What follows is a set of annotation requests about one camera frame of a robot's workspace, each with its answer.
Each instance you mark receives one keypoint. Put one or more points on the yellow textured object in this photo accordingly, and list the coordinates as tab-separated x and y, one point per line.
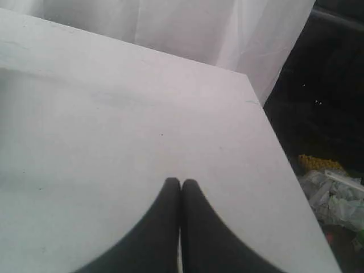
310	163

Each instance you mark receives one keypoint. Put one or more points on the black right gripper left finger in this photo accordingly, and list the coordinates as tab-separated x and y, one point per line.
152	244

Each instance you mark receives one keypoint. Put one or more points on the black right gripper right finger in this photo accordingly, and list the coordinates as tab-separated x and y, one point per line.
207	244

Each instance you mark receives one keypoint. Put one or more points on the crumpled plastic bags pile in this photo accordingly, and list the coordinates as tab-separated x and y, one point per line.
335	199

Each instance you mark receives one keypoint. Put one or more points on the white backdrop curtain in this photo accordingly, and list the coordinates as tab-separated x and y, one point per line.
250	37

